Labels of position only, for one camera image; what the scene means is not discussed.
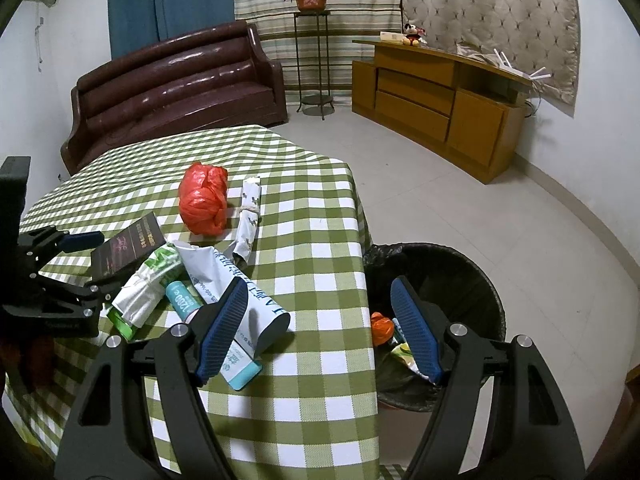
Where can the dark red leather sofa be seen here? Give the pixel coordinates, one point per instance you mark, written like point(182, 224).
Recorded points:
point(175, 90)

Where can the teal tube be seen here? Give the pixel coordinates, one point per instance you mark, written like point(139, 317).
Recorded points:
point(182, 301)

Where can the red plastic bag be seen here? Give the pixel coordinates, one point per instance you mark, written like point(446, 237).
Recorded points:
point(202, 200)

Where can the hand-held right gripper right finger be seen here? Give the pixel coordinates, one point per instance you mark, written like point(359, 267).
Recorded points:
point(415, 330)

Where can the white and teal packet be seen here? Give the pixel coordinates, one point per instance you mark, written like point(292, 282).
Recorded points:
point(245, 367)

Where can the green and white plastic bag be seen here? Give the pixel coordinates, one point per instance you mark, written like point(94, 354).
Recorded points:
point(145, 285)

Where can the black waste bin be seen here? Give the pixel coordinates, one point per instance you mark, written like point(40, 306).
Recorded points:
point(450, 280)

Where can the beige quilted curtain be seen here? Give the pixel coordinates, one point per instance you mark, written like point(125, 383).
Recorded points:
point(490, 10)

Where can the white router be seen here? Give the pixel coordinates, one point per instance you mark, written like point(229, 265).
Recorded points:
point(515, 67)

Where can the black metal plant stand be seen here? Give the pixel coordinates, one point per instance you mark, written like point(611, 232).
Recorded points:
point(316, 100)

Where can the green checkered tablecloth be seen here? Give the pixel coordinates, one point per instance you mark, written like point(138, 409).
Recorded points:
point(310, 220)

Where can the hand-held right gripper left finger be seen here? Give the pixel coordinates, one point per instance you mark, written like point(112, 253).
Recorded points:
point(225, 325)

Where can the dark cardboard box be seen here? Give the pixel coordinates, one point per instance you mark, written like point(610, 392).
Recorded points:
point(130, 250)

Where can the mouse plush toy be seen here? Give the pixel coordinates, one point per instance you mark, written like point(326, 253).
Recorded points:
point(413, 36)

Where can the orange plastic bag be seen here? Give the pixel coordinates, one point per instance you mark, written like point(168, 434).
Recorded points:
point(382, 327)

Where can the blue curtain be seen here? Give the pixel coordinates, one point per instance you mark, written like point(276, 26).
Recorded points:
point(165, 5)

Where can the tissue box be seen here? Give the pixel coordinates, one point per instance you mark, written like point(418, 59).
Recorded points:
point(391, 37)

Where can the wooden cabinet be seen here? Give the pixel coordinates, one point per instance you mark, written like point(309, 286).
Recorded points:
point(415, 90)

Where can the white mailer bag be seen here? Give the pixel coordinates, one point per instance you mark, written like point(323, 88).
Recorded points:
point(265, 315)

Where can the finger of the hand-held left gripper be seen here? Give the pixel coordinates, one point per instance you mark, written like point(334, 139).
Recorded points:
point(75, 296)
point(82, 241)

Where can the yellow wrapper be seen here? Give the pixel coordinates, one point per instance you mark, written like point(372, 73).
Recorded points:
point(405, 357)

